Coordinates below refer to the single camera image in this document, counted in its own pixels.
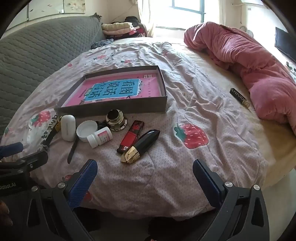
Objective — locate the white fan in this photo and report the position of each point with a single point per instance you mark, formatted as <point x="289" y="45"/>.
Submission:
<point x="246" y="29"/>

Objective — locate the black and gold lipstick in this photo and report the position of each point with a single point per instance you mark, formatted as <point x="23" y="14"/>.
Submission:
<point x="143" y="144"/>

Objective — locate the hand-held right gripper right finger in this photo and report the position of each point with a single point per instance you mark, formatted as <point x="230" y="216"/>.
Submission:
<point x="208" y="183"/>

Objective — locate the brown cardboard box tray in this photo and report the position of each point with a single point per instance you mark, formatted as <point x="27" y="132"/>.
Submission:
<point x="111" y="112"/>

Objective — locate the wall picture panel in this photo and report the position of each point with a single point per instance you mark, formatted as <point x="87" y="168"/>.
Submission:
<point x="55" y="7"/>

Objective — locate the black television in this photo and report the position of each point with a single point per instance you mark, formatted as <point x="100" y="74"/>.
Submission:
<point x="285" y="42"/>

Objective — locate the white earbuds case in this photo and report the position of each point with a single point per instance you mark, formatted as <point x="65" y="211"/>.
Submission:
<point x="68" y="127"/>

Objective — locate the white pill bottle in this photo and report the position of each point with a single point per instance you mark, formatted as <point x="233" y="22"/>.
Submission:
<point x="99" y="138"/>

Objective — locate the dark patterned cloth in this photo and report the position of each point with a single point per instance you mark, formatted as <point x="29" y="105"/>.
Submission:
<point x="101" y="44"/>

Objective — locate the stack of folded clothes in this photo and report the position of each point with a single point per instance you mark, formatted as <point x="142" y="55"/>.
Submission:
<point x="118" y="29"/>

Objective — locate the white plastic bottle cap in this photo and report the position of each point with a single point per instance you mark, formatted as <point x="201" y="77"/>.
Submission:
<point x="86" y="132"/>

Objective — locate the cream curtain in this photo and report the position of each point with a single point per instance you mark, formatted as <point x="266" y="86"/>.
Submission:
<point x="146" y="16"/>

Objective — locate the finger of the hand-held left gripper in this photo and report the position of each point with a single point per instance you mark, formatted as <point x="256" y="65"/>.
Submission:
<point x="11" y="148"/>
<point x="30" y="160"/>

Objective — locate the black and gold stick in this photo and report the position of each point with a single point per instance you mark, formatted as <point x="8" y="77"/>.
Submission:
<point x="239" y="97"/>

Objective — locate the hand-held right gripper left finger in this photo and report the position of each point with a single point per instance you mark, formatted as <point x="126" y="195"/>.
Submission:
<point x="83" y="183"/>

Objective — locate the person's left hand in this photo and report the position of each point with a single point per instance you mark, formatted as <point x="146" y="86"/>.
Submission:
<point x="4" y="214"/>

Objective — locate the beige bed sheet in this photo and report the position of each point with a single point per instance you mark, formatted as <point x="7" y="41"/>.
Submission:
<point x="231" y="139"/>

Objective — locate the window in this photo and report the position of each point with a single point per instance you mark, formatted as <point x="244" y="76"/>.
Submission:
<point x="188" y="14"/>

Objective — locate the yellow and black wristwatch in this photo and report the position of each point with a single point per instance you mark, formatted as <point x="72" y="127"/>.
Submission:
<point x="49" y="139"/>

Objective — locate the pink quilt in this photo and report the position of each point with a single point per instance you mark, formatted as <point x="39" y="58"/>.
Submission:
<point x="242" y="60"/>

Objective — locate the grey quilted headboard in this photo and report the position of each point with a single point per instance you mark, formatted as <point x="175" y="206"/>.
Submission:
<point x="34" y="53"/>

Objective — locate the metal threaded fitting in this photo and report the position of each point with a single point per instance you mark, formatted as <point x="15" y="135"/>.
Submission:
<point x="116" y="120"/>

